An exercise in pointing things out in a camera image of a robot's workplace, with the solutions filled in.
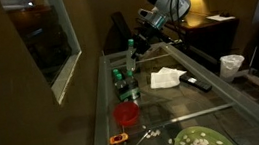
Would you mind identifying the black office chair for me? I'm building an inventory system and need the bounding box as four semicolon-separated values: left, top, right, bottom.
110;9;144;52

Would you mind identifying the white paper napkin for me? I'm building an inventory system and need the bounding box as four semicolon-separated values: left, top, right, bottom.
147;63;190;91

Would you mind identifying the white framed window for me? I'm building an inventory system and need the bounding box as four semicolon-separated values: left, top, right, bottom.
0;0;89;112

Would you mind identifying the dark green bottle box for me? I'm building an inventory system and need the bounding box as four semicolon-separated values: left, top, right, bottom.
114;79;142;104

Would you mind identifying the black remote control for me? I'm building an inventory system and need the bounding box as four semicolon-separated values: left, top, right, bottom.
178;70;214;96

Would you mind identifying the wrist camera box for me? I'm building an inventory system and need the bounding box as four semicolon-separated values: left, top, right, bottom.
136;6;155;21

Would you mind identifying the red plastic cup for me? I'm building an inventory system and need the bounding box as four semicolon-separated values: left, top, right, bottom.
112;101;143;130

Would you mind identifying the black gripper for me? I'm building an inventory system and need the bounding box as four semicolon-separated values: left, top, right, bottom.
128;24;158;62

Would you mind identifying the clear bottle with green cap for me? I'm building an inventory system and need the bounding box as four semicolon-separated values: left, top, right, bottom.
122;38;139;73

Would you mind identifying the green capped bottle in pack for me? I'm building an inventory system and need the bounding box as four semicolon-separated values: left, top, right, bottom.
124;69;140;96
114;72;129;98
111;68;122;85

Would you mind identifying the white paper sheet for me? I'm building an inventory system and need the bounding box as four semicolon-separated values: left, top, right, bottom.
206;11;237;24

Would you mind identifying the white lined trash bin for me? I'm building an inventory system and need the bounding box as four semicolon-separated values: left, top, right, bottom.
217;52;249;85

